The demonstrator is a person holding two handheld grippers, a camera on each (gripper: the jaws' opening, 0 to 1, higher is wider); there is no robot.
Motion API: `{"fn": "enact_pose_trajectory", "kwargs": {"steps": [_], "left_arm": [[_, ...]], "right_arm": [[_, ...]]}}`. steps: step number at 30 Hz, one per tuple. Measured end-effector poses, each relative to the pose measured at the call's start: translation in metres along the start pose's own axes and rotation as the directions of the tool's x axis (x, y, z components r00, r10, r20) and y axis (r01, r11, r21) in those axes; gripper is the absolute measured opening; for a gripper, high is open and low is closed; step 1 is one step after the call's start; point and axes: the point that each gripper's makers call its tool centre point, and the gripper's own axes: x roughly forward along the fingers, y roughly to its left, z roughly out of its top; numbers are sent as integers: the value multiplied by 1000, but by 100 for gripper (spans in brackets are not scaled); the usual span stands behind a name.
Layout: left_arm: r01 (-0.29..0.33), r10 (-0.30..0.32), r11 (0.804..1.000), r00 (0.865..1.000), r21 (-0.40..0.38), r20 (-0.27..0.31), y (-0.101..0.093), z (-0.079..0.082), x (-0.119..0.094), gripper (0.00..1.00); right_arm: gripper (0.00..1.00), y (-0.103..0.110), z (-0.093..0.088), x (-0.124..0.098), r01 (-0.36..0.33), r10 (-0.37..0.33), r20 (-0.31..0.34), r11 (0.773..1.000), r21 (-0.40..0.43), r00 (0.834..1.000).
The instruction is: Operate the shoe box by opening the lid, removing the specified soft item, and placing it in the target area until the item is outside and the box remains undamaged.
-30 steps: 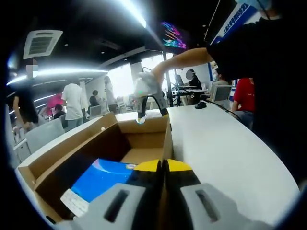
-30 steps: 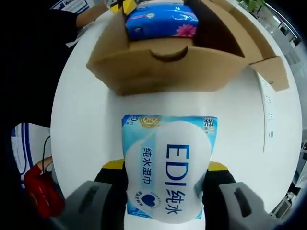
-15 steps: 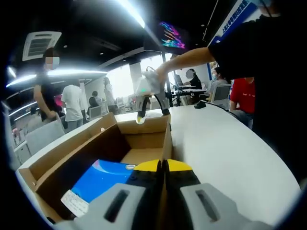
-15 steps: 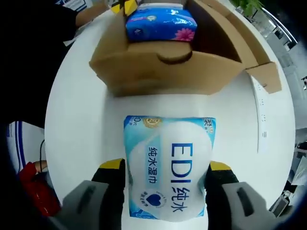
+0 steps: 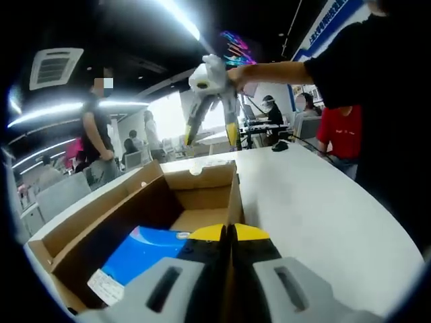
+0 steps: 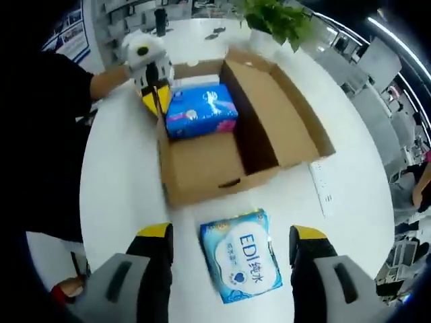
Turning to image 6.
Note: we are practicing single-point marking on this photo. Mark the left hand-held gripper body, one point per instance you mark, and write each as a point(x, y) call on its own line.
point(144, 50)

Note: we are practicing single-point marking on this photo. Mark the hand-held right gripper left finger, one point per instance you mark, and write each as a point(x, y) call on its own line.
point(155, 276)

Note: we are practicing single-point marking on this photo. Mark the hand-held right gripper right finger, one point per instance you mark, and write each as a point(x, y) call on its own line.
point(309, 276)

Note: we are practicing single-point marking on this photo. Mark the blue soft tissue pack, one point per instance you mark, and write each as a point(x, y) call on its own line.
point(202, 111)

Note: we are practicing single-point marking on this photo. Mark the white blue wet wipes pack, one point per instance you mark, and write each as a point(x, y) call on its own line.
point(242, 259)

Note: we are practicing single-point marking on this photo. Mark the brown cardboard shoe box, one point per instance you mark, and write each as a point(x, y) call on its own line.
point(276, 117)

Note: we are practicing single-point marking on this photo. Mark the black bottle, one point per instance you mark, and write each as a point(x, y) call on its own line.
point(161, 22)

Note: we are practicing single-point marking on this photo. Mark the small black object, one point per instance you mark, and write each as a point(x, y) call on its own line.
point(211, 35)
point(219, 31)

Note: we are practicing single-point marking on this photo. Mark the white power strip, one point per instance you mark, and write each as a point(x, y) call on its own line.
point(321, 188)

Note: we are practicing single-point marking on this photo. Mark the red object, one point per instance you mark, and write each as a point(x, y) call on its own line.
point(67, 289)

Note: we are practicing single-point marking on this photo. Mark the potted green plant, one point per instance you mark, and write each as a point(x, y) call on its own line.
point(276, 17)

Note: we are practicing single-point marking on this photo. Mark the wall poster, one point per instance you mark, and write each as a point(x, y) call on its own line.
point(70, 33)

